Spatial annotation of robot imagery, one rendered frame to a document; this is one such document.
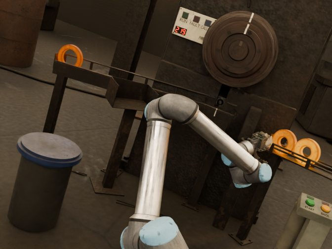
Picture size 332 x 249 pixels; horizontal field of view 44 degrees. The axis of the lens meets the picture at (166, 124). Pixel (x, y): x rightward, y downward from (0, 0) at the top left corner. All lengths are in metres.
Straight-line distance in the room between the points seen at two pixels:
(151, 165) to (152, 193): 0.12
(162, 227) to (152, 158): 0.36
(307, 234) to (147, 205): 0.80
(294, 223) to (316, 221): 0.19
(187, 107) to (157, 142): 0.21
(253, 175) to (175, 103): 0.55
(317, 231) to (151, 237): 0.87
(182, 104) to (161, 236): 0.58
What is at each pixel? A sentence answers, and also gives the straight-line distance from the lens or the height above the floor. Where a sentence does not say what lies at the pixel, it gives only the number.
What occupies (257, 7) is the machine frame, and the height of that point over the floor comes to 1.39.
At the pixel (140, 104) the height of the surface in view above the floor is 0.60.
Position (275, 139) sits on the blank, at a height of 0.70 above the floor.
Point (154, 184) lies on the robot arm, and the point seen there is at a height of 0.52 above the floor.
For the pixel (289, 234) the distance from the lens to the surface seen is 2.31.
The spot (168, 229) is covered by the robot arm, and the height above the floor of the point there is 0.47.
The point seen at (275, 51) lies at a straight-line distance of 2.66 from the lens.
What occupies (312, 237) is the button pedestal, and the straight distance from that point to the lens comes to 2.16.
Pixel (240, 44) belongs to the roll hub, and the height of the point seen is 1.16.
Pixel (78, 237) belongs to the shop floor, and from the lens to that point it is 2.27.
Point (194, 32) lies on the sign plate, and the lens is 2.83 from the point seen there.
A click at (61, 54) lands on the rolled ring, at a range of 3.03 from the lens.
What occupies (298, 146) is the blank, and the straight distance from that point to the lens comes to 2.52.
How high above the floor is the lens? 1.29
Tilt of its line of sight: 17 degrees down
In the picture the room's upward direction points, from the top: 19 degrees clockwise
